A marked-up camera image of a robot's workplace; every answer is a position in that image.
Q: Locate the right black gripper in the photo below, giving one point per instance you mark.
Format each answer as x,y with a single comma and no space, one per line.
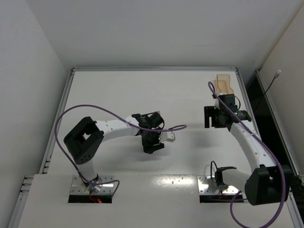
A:
208,116

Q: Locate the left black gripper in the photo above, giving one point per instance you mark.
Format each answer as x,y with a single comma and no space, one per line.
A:
152,144

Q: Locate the transparent amber plastic bin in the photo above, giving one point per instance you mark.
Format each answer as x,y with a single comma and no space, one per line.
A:
222,84

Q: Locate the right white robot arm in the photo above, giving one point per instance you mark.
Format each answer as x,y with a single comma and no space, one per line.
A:
268,183

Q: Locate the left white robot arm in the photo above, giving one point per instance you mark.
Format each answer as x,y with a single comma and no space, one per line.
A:
85,138

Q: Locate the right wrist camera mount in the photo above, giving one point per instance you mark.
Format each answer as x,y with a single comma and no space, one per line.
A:
216,105

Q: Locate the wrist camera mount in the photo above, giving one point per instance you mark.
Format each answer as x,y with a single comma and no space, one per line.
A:
167,137
216,105

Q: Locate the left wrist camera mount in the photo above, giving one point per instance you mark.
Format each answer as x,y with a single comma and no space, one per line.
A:
167,137

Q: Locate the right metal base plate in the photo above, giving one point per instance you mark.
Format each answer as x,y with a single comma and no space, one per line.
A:
208,188

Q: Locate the metal base plate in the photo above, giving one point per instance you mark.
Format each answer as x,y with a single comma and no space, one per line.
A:
208,188
103,189

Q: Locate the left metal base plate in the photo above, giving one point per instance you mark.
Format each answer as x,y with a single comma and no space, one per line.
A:
103,189

